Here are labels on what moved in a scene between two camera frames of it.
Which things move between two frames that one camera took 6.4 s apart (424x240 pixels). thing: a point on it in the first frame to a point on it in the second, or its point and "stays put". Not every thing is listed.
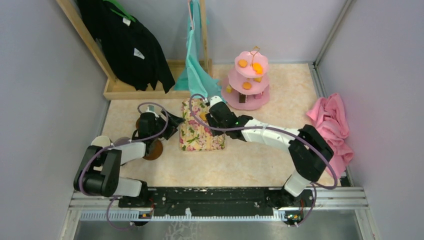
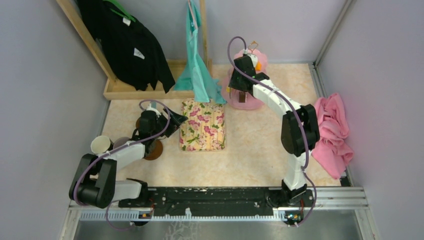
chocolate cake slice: (242, 98) stays put
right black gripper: (210, 119) to (233, 84)
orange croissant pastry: (258, 68) stays put
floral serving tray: (195, 134) stays put
